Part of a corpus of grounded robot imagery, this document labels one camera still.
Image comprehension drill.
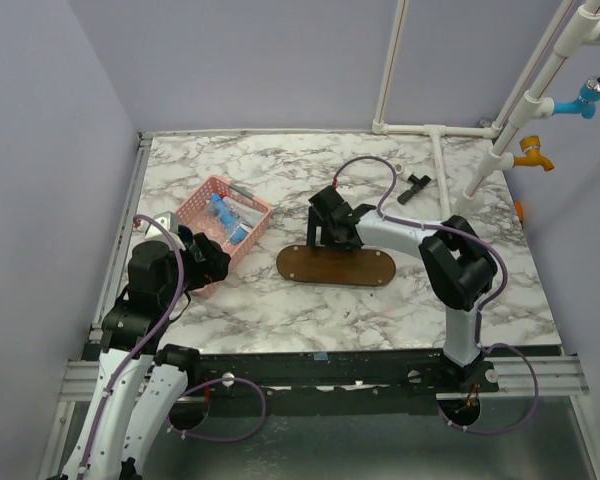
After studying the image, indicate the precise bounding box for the pink plastic basket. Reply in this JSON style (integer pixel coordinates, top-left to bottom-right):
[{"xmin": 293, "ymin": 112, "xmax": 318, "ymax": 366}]
[{"xmin": 175, "ymin": 175, "xmax": 273, "ymax": 273}]

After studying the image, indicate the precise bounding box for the brown wooden oval tray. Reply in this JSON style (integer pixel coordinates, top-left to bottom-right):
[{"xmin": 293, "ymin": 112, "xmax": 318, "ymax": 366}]
[{"xmin": 276, "ymin": 245, "xmax": 396, "ymax": 287}]

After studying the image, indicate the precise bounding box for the white pipe end cap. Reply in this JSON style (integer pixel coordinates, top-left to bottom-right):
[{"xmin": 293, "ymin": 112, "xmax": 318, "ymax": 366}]
[{"xmin": 394, "ymin": 163, "xmax": 413, "ymax": 182}]

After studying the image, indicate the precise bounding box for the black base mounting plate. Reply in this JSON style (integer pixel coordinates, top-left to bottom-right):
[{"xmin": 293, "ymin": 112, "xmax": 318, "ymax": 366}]
[{"xmin": 167, "ymin": 349, "xmax": 499, "ymax": 427}]

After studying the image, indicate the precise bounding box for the aluminium rail frame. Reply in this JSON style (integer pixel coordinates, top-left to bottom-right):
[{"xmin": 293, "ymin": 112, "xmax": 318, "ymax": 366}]
[{"xmin": 58, "ymin": 133, "xmax": 152, "ymax": 403}]

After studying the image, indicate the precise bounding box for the yellow tap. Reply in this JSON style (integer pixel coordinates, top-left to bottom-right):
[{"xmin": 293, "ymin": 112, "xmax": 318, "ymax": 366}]
[{"xmin": 514, "ymin": 135, "xmax": 555, "ymax": 172}]

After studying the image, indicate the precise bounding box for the white pvc pipe frame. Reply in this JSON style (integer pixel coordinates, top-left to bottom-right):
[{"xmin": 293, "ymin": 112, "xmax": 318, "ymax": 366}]
[{"xmin": 371, "ymin": 1, "xmax": 600, "ymax": 216}]

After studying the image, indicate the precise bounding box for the blue toothpaste tube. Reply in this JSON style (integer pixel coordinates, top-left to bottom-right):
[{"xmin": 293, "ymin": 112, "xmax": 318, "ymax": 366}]
[{"xmin": 210, "ymin": 193, "xmax": 248, "ymax": 245}]

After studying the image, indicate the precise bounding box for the orange object at edge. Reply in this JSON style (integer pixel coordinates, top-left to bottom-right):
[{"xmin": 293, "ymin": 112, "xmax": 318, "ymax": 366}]
[{"xmin": 514, "ymin": 201, "xmax": 524, "ymax": 223}]

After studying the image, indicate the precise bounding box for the blue tap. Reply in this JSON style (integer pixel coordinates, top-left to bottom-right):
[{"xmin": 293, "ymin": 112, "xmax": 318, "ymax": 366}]
[{"xmin": 552, "ymin": 75, "xmax": 600, "ymax": 120}]

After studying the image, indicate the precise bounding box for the black valve handle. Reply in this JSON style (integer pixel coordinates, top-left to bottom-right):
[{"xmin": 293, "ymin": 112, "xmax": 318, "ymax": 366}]
[{"xmin": 397, "ymin": 174, "xmax": 431, "ymax": 205}]

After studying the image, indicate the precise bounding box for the wrapped toothbrush packet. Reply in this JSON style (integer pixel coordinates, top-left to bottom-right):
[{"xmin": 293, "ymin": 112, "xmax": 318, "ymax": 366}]
[{"xmin": 224, "ymin": 197, "xmax": 269, "ymax": 238}]

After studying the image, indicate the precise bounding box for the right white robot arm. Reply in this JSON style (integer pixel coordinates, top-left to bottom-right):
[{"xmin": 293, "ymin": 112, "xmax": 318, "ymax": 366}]
[{"xmin": 307, "ymin": 186, "xmax": 497, "ymax": 392}]

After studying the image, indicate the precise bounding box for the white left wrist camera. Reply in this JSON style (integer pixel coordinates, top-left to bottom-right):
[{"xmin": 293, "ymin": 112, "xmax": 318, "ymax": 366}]
[{"xmin": 134, "ymin": 211, "xmax": 184, "ymax": 250}]

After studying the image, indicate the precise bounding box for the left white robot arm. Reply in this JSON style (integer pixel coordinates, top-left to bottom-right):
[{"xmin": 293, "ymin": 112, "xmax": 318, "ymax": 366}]
[{"xmin": 56, "ymin": 226, "xmax": 231, "ymax": 479}]

